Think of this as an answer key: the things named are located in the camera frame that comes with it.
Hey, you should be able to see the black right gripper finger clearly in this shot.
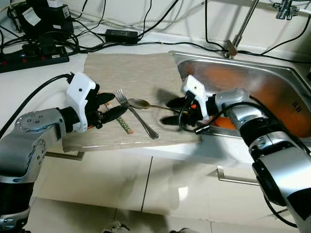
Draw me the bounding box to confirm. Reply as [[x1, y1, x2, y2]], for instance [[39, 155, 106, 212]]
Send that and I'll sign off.
[[167, 96, 190, 110], [159, 115, 198, 127]]

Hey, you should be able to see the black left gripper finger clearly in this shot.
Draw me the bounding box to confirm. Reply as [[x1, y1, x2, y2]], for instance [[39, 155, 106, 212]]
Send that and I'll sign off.
[[100, 106, 128, 124], [95, 91, 118, 107]]

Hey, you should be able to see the wooden chopstick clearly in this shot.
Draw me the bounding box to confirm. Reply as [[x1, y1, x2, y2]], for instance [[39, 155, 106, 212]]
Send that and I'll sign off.
[[104, 101, 133, 135], [105, 100, 135, 134]]

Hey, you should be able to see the orange plastic bowl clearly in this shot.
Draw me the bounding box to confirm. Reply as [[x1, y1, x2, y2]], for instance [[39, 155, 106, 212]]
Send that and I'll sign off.
[[212, 116, 240, 130]]

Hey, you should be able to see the golden metal spoon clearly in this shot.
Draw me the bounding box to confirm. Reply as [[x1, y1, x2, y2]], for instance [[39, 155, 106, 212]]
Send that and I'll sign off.
[[127, 98, 180, 113]]

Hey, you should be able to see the silver metal fork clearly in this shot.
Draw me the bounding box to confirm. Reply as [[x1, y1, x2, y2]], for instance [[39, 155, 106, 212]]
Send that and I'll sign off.
[[114, 88, 159, 140]]

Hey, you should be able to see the beige woven mat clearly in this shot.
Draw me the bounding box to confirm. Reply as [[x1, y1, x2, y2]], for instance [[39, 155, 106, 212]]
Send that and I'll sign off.
[[62, 51, 207, 152]]

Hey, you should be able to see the black power adapter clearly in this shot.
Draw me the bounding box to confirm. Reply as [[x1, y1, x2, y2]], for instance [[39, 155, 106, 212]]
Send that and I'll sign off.
[[105, 29, 139, 44]]

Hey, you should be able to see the cream cabinet door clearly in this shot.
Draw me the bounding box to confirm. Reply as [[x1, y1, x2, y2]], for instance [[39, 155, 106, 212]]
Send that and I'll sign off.
[[141, 155, 273, 225], [32, 148, 154, 213]]

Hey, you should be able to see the stainless steel sink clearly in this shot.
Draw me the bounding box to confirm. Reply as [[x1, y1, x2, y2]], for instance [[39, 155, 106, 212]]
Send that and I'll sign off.
[[168, 50, 311, 146]]

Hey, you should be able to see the silver gooseneck faucet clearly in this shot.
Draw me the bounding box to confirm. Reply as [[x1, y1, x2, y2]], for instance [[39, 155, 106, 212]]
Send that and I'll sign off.
[[225, 0, 259, 59]]

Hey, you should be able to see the black power strip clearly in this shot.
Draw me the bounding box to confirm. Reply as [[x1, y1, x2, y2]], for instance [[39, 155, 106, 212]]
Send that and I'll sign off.
[[0, 45, 69, 73]]

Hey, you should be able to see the black charger device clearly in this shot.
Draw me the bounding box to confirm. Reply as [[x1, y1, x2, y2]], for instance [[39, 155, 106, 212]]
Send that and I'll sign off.
[[19, 0, 73, 39]]

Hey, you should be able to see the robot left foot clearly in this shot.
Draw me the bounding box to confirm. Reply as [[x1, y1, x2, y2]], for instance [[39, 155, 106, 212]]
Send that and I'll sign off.
[[104, 221, 131, 233]]

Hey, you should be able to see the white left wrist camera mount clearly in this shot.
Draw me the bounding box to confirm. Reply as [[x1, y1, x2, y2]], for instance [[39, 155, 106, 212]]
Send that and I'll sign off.
[[66, 72, 100, 133]]

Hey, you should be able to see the silver cabinet handle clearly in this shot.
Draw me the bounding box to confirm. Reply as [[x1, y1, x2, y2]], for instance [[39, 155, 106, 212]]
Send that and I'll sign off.
[[216, 166, 260, 186], [45, 151, 86, 161]]

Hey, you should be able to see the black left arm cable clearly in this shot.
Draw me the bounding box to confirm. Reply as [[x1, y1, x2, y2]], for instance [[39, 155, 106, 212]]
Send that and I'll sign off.
[[0, 73, 73, 139]]

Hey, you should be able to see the metal hose valve fitting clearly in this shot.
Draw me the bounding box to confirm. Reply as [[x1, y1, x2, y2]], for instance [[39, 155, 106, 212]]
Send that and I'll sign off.
[[272, 0, 298, 20]]

